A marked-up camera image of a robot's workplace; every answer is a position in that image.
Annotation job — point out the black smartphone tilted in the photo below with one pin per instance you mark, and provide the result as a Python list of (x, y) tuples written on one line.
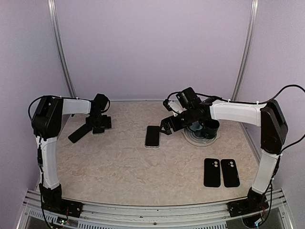
[(79, 133)]

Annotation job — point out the aluminium front rail frame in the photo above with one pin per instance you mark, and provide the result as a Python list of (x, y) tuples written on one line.
[(213, 215)]

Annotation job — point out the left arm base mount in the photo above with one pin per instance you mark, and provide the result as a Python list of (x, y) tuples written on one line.
[(53, 202)]

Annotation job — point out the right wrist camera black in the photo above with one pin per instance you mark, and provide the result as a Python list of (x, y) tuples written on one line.
[(187, 99)]

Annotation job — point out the right aluminium corner post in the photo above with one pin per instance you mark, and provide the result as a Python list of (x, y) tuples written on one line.
[(247, 48)]

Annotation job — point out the dark green mug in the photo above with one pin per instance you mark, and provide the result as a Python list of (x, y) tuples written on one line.
[(210, 128)]

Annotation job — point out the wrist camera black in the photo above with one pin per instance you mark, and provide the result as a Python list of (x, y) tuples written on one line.
[(187, 99), (100, 104)]

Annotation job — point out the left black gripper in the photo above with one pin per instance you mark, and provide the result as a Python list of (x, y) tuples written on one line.
[(106, 123)]

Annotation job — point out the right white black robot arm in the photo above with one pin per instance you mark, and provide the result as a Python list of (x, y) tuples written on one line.
[(269, 117)]

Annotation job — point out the left aluminium corner post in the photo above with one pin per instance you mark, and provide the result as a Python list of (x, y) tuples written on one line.
[(59, 45)]

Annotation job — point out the clear transparent phone case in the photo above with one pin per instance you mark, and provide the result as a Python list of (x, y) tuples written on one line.
[(152, 146)]

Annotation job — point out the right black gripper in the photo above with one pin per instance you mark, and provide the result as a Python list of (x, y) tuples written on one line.
[(165, 121)]

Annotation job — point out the white blue mug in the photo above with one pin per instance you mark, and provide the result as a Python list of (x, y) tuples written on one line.
[(195, 127)]

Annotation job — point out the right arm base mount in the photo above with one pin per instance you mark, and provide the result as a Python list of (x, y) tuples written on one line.
[(246, 206)]

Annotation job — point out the white saucer plate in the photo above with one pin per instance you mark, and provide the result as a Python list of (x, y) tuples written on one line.
[(194, 139)]

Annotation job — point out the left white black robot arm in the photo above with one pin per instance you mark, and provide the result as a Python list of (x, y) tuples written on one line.
[(46, 123)]

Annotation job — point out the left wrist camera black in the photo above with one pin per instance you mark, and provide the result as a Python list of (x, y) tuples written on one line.
[(100, 104)]

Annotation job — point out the black phone case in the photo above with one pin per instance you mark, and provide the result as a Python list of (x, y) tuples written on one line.
[(212, 174), (230, 173)]

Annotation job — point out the aluminium corner post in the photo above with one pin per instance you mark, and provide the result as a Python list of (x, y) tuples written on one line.
[(247, 48), (59, 45)]

